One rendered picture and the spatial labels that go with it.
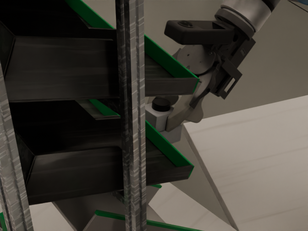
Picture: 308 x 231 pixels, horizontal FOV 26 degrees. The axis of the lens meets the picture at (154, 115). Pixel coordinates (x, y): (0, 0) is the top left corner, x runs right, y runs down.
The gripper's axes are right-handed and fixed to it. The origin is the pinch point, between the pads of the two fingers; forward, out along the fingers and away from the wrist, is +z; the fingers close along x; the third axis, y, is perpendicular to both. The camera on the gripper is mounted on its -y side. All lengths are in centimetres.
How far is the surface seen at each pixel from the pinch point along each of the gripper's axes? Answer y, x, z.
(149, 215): 10.1, -2.6, 14.4
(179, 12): 156, 167, -56
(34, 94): -36.6, -17.0, 6.9
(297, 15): 187, 129, -89
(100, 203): -2.1, -2.8, 16.3
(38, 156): -29.9, -15.7, 12.5
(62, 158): -26.6, -15.5, 11.4
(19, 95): -38.1, -17.0, 7.8
